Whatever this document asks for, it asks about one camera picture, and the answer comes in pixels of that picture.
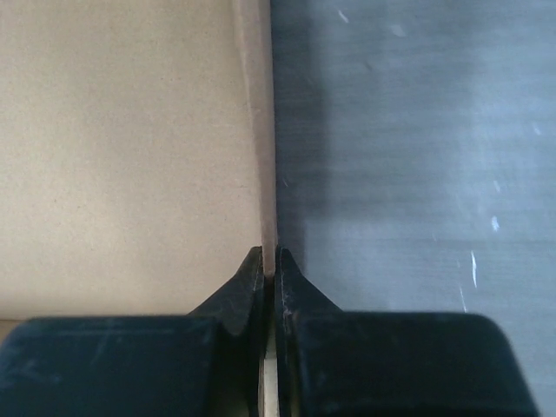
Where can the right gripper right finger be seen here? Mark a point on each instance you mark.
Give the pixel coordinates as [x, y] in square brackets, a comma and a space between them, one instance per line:
[332, 362]

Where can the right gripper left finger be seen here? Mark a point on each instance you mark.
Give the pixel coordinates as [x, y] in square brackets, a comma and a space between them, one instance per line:
[204, 363]

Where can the cardboard box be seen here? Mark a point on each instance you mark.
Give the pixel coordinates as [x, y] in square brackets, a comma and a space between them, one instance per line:
[137, 154]

